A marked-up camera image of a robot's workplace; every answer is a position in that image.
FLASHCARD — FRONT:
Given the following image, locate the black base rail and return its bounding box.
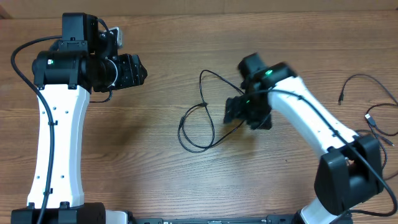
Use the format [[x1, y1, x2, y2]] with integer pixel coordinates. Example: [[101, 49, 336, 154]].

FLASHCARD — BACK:
[[133, 215, 304, 224]]

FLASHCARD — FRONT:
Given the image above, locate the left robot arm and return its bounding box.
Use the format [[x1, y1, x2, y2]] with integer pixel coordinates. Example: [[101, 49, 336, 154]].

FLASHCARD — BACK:
[[11, 12, 147, 223]]

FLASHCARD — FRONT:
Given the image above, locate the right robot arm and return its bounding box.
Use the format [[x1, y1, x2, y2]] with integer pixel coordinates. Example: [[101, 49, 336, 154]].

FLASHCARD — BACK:
[[224, 53, 384, 223]]

